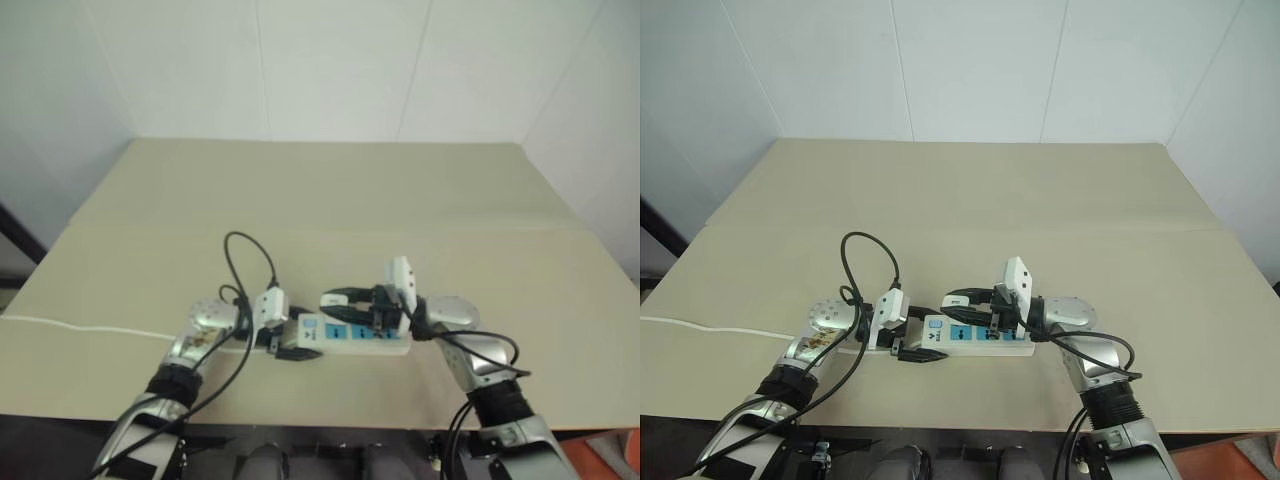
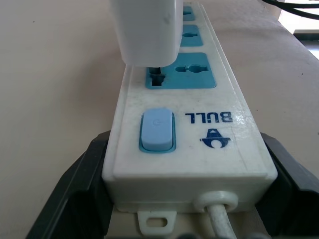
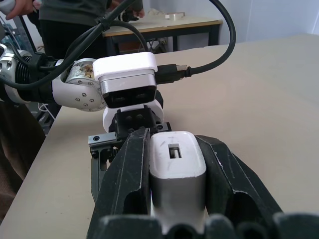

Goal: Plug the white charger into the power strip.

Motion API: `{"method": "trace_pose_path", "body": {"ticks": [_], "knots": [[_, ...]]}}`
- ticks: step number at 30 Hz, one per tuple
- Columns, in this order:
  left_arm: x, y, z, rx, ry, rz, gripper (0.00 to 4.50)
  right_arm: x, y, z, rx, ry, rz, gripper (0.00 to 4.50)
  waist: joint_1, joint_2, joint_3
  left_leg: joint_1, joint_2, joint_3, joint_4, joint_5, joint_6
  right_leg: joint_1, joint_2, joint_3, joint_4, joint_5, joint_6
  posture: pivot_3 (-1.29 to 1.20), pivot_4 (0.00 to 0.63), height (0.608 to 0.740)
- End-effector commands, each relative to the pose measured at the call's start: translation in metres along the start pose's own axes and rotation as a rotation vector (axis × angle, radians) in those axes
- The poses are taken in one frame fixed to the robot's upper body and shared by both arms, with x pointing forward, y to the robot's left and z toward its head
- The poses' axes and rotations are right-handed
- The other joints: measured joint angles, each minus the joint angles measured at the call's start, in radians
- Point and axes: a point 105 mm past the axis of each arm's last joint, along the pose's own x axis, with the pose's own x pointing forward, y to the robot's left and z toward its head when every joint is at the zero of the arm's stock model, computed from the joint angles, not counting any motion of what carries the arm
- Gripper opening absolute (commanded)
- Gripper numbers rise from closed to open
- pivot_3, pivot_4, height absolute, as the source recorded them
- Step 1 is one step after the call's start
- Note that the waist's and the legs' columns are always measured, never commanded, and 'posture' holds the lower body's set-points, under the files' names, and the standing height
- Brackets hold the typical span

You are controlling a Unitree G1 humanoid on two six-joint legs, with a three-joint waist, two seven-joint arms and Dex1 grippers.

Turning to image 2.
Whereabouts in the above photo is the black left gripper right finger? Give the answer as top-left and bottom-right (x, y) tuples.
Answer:
(254, 132), (319, 239)

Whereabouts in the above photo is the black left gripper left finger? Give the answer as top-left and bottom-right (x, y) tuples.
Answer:
(25, 131), (115, 239)

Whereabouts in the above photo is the white power strip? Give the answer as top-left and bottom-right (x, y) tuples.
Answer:
(101, 2), (279, 233)

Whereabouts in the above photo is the white charger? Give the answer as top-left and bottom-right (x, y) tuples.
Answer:
(110, 0), (184, 76)

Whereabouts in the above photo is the white power strip cord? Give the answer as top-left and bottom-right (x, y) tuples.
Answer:
(208, 203), (238, 239)

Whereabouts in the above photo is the black cable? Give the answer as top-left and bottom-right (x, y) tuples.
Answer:
(261, 0), (319, 20)

